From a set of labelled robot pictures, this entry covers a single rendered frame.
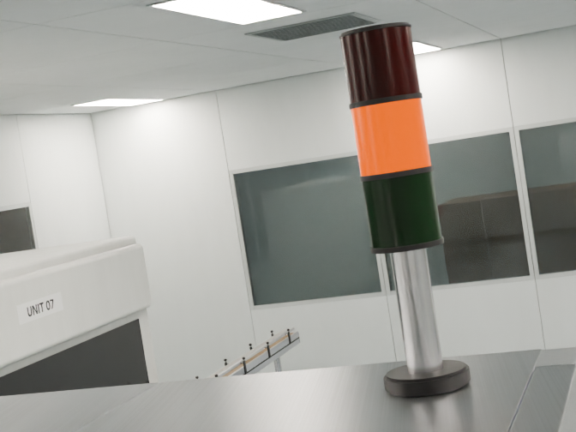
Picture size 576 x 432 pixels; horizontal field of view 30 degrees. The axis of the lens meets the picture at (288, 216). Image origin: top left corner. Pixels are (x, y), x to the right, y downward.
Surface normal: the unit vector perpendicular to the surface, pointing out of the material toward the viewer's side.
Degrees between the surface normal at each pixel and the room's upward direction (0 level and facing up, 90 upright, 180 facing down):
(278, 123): 90
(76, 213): 90
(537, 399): 0
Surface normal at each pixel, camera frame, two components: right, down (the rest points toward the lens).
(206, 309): -0.31, 0.10
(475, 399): -0.15, -0.99
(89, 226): 0.94, -0.13
